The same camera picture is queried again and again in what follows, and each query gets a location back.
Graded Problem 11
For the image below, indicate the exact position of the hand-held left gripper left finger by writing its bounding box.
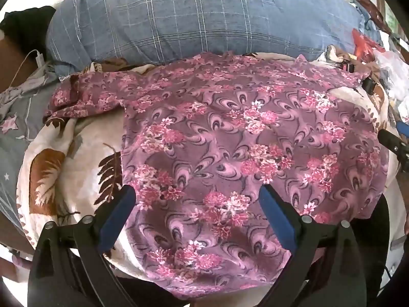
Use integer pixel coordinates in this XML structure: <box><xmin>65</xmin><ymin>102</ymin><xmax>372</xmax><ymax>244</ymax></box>
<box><xmin>27</xmin><ymin>185</ymin><xmax>138</xmax><ymax>307</ymax></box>

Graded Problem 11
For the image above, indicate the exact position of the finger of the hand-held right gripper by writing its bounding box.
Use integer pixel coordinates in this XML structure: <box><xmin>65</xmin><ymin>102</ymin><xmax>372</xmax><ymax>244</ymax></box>
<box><xmin>378</xmin><ymin>129</ymin><xmax>409</xmax><ymax>171</ymax></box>

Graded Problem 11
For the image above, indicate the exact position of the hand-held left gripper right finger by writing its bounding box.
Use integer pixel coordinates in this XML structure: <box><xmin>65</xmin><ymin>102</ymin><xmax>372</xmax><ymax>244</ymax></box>
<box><xmin>256</xmin><ymin>184</ymin><xmax>363</xmax><ymax>307</ymax></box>

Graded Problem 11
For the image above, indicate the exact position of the purple floral garment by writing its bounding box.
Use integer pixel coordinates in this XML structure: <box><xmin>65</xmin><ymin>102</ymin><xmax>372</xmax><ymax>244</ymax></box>
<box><xmin>43</xmin><ymin>51</ymin><xmax>392</xmax><ymax>301</ymax></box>

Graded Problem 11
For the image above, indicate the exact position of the small black object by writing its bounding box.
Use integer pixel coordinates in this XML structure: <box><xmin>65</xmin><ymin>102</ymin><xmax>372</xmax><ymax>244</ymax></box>
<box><xmin>361</xmin><ymin>78</ymin><xmax>378</xmax><ymax>95</ymax></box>

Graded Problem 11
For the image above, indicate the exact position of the white leaf-print blanket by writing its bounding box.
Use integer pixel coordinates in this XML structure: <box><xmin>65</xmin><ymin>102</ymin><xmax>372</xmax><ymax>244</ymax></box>
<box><xmin>16</xmin><ymin>46</ymin><xmax>400</xmax><ymax>295</ymax></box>

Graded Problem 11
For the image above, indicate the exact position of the white plastic bag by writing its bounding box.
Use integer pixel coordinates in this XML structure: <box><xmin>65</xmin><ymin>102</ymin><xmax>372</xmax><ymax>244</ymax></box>
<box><xmin>373</xmin><ymin>49</ymin><xmax>409</xmax><ymax>104</ymax></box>

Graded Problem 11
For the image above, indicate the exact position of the dark cloth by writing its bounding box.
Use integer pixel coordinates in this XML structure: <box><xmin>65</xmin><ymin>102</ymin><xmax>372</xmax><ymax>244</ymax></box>
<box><xmin>350</xmin><ymin>192</ymin><xmax>400</xmax><ymax>307</ymax></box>

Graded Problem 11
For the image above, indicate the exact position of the red plastic bag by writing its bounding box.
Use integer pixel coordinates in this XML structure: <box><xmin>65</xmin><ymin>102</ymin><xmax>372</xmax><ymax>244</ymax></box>
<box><xmin>351</xmin><ymin>29</ymin><xmax>385</xmax><ymax>59</ymax></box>

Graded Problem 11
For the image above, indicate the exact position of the grey star-print sheet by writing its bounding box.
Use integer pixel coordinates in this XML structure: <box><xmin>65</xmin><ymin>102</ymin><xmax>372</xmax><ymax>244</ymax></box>
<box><xmin>0</xmin><ymin>67</ymin><xmax>63</xmax><ymax>234</ymax></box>

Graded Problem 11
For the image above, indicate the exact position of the black cloth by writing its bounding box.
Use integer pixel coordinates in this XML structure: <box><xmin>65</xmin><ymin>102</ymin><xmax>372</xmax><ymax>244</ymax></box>
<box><xmin>0</xmin><ymin>6</ymin><xmax>57</xmax><ymax>53</ymax></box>

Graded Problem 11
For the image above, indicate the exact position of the blue plaid pillow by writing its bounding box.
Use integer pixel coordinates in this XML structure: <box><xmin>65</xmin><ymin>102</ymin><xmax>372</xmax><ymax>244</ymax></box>
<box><xmin>45</xmin><ymin>0</ymin><xmax>368</xmax><ymax>74</ymax></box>

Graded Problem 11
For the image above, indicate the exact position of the white charger cable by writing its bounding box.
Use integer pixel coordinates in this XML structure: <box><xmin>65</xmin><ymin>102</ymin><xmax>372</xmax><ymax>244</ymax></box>
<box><xmin>9</xmin><ymin>49</ymin><xmax>46</xmax><ymax>87</ymax></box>

